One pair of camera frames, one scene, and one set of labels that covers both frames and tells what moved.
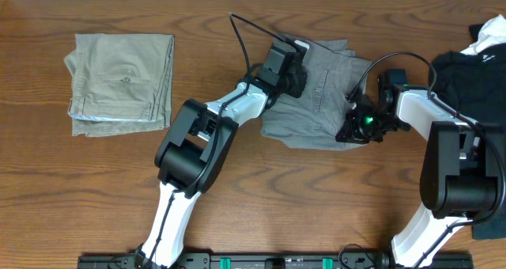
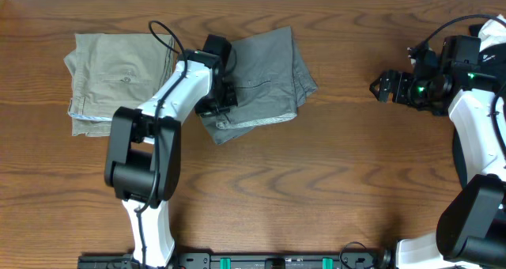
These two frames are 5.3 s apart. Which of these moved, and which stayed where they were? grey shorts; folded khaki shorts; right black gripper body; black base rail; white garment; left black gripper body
Moved: left black gripper body; grey shorts; right black gripper body
Stayed: folded khaki shorts; black base rail; white garment
